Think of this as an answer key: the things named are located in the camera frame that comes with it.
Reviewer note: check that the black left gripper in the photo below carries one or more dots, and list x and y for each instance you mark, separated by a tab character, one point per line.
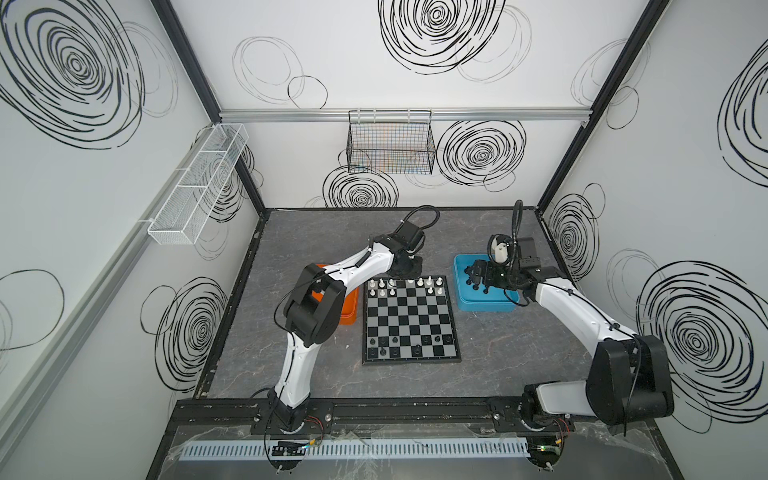
407	264

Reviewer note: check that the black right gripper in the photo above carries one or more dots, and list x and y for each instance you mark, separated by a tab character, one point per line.
489	280

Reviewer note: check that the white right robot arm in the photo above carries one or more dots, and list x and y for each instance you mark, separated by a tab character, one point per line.
629	379

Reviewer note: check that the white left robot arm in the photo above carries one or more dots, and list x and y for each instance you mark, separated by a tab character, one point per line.
313	310

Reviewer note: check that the blue plastic tray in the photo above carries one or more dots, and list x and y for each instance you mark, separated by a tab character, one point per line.
473	293

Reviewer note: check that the black and white chessboard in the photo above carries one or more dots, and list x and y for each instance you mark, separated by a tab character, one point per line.
409	321

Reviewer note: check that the orange plastic tray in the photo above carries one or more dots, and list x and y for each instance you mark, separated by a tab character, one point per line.
350	307

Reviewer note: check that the white mesh shelf basket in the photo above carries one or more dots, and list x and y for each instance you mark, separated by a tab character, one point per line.
189	206

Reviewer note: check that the black wire basket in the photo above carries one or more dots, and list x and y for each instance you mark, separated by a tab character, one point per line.
405	148

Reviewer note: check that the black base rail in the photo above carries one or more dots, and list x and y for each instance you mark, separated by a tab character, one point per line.
506	414

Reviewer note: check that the aluminium wall rail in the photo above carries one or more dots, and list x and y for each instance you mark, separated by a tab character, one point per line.
296	115

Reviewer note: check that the white slotted cable duct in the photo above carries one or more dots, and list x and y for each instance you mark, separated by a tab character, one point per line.
355	449

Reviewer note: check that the black right frame post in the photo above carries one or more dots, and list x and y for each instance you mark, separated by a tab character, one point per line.
643	29

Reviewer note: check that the black vertical frame post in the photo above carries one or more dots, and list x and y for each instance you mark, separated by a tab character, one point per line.
185	52

